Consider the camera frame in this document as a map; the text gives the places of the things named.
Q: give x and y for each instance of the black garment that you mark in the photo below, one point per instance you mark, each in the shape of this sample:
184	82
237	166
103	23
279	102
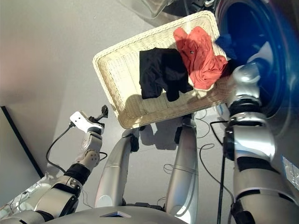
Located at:
161	72

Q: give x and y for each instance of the silver robot leg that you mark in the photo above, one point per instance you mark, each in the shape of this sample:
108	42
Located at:
184	168
112	172

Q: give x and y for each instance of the grey washing machine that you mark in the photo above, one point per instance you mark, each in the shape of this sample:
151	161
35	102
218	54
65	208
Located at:
278	58

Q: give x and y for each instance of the small white floor box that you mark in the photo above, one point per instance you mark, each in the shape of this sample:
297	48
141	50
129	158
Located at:
223	110

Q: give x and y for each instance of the black edged wall panel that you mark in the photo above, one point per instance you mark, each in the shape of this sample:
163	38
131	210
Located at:
21	140

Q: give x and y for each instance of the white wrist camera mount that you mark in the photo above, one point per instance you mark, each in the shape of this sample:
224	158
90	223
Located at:
80	121
261	53

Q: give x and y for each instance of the blue garment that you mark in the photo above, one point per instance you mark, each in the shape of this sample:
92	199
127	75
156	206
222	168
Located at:
225	45

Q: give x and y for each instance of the silver robot torso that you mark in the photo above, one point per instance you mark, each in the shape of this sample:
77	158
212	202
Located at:
116	215

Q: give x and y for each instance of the orange garment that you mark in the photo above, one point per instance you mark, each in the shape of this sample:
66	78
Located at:
201	60

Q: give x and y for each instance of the blue washing machine label sticker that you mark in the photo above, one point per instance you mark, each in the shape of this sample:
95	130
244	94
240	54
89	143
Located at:
290	170

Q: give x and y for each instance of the round glass washing machine door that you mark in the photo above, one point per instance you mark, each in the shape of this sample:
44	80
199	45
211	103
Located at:
151	8

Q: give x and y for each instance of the pale woven laundry basket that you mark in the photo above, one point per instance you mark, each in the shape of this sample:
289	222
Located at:
121	70

